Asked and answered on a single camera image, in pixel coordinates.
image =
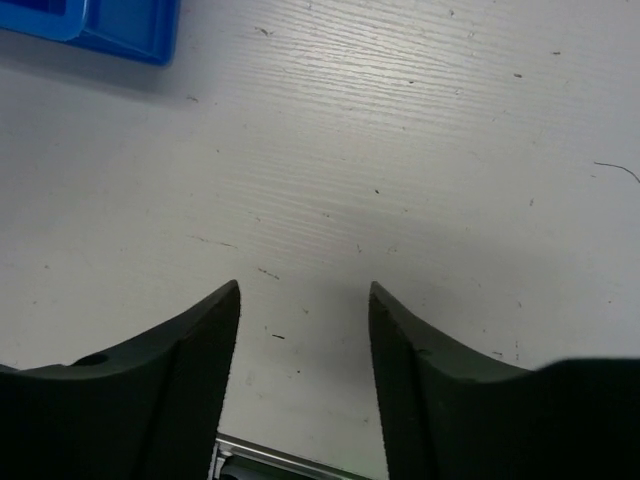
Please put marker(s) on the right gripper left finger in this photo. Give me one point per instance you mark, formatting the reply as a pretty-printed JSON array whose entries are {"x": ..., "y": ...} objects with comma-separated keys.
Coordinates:
[{"x": 147, "y": 408}]

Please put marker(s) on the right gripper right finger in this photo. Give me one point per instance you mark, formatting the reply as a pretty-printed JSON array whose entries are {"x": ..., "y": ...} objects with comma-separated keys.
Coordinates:
[{"x": 448, "y": 411}]

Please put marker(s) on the blue plastic divided bin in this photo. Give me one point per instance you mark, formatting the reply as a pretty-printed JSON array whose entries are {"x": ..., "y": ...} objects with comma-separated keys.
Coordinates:
[{"x": 143, "y": 31}]

